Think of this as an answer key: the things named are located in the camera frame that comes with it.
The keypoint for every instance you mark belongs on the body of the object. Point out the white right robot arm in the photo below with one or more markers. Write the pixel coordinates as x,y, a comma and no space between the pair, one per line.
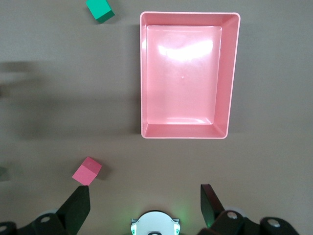
155,222

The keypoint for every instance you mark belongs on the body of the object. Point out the pink plastic bin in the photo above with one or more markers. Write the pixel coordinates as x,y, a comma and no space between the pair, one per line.
183,78

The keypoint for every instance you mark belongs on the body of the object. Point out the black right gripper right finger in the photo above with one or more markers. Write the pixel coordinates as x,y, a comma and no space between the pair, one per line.
215,218

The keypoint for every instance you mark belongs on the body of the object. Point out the green foam cube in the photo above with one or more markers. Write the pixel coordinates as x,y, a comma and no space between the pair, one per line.
99,9

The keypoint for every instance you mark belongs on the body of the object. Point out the pink foam cube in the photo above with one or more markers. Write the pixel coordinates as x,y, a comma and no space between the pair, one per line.
86,171

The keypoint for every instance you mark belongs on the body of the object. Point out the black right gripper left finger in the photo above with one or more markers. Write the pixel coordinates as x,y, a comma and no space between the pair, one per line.
73,210

